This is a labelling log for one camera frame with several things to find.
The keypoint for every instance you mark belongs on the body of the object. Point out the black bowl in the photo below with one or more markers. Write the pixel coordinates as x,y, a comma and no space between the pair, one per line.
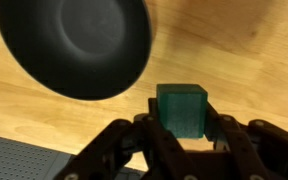
81,49

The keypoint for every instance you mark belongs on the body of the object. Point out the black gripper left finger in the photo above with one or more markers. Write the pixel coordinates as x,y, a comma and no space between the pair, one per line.
113,148

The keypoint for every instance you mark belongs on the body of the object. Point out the black perforated floor plate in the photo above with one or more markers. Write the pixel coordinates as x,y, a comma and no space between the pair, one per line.
22,161

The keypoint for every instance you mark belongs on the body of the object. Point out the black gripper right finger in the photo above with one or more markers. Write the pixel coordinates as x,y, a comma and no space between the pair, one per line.
259,150

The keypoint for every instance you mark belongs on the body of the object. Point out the small green block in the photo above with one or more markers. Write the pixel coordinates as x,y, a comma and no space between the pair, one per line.
182,109

